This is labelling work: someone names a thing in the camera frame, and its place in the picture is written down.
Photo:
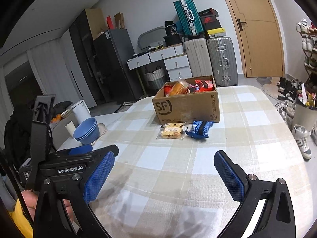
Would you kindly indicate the woven laundry basket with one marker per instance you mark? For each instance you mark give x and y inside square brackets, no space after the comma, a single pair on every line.
[156,79]

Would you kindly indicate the red chip bag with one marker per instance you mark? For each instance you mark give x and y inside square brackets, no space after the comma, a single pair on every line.
[167,89]

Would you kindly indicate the beige plate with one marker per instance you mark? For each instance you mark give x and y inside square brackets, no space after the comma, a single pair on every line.
[102,130]

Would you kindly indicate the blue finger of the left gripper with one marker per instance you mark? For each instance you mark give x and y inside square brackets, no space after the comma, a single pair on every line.
[81,150]

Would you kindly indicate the white trash bin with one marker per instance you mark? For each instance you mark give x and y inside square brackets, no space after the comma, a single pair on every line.
[304,116]

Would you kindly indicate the left hand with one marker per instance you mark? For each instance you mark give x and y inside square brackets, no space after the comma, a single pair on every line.
[30,199]

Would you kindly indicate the teal suitcase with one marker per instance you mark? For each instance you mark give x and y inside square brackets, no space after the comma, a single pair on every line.
[189,18]

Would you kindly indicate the beige suitcase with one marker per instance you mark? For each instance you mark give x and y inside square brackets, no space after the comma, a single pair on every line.
[198,57]

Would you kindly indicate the white drawer desk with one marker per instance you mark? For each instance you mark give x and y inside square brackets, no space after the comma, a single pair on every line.
[174,58]

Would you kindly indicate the silver suitcase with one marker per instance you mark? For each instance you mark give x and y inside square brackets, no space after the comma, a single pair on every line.
[221,51]

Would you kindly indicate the black refrigerator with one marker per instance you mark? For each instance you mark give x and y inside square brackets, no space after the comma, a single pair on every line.
[114,49]

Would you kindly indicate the orange bread pack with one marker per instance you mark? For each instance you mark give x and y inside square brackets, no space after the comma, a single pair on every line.
[179,88]

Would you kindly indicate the wooden door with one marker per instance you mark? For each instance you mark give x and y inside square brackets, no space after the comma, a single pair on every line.
[259,37]

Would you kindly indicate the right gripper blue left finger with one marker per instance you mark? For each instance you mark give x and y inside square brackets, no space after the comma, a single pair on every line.
[98,177]

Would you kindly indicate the stacked shoe boxes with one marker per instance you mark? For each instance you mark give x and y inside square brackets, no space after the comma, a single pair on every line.
[210,23]

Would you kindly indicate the white cup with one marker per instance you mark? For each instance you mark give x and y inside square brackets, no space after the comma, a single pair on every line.
[70,127]

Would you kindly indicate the SF cardboard box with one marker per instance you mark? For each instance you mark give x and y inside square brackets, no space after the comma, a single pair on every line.
[187,107]

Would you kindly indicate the red oreo cookie pack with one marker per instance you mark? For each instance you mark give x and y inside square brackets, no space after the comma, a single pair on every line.
[204,85]

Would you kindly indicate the yellow biscuit pack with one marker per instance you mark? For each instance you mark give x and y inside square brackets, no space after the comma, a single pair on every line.
[172,131]

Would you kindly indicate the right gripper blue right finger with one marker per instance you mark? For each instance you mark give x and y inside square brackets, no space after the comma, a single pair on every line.
[232,175]

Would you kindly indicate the white sneaker on floor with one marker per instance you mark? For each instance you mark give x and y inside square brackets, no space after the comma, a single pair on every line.
[301,134]

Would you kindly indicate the blue bowls stack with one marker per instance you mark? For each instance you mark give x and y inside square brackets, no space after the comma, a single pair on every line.
[87,132]

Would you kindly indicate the blue oreo pack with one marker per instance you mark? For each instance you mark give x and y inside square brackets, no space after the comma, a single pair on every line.
[199,129]

